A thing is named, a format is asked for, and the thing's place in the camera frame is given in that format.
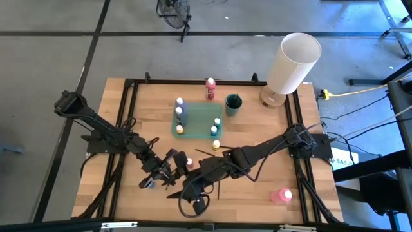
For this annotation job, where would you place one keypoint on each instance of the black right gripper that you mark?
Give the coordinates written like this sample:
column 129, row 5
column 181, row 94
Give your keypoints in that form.
column 202, row 174

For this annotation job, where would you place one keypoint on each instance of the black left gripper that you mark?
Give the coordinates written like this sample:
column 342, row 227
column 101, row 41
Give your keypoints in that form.
column 157, row 170

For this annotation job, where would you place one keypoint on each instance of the small blue paint bottle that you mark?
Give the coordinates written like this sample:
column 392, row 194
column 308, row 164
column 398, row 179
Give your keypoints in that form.
column 213, row 131
column 151, row 185

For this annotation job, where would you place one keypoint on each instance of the small magenta paint bottle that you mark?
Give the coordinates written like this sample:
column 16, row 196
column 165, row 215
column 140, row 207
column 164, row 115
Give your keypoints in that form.
column 190, row 162

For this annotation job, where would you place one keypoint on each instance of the small orange paint bottle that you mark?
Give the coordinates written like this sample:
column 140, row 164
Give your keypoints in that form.
column 179, row 129

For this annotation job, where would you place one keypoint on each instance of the large teal paint bottle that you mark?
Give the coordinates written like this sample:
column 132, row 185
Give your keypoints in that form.
column 178, row 112

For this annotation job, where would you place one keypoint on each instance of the large blue paint bottle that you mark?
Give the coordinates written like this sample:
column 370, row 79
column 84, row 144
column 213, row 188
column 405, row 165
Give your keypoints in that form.
column 180, row 104

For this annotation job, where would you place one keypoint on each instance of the small green paint bottle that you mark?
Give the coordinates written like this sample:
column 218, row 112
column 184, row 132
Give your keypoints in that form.
column 217, row 122

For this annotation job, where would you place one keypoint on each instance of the large pink paint bottle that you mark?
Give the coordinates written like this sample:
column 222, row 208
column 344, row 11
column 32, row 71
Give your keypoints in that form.
column 280, row 195

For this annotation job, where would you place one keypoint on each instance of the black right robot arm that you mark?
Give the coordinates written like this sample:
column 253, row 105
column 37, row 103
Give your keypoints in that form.
column 273, row 145

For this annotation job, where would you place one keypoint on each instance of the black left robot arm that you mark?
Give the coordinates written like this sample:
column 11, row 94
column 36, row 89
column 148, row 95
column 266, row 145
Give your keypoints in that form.
column 103, row 129

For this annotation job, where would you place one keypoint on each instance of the large red paint bottle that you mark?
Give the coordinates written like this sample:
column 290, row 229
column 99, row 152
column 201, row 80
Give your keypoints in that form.
column 210, row 91

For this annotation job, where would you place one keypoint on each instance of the translucent teal plastic bin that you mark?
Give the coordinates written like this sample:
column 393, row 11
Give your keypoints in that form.
column 199, row 122

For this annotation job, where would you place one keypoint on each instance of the dark green plastic cup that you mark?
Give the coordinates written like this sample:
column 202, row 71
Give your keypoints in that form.
column 233, row 109

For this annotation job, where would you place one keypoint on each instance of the black floor fan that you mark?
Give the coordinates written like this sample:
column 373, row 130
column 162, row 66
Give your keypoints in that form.
column 174, row 13

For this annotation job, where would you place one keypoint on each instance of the white labelled box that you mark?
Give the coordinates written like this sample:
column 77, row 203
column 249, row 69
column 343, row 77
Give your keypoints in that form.
column 341, row 161

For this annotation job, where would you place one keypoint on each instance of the white shade wooden base lamp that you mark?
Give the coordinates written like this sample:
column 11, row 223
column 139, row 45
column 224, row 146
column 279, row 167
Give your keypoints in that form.
column 293, row 64

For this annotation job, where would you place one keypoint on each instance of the silver frame bracket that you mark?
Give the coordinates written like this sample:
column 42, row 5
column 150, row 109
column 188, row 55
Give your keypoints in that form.
column 297, row 228
column 119, row 224

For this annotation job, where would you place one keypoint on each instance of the black frame clamp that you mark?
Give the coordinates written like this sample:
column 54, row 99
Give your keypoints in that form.
column 255, row 77
column 147, row 76

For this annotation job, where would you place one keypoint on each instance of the black aluminium rig frame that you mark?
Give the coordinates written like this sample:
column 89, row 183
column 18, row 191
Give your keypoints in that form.
column 206, row 82

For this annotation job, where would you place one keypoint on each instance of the neighbouring black rig frame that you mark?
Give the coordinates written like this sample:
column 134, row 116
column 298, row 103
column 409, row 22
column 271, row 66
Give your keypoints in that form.
column 400, row 145

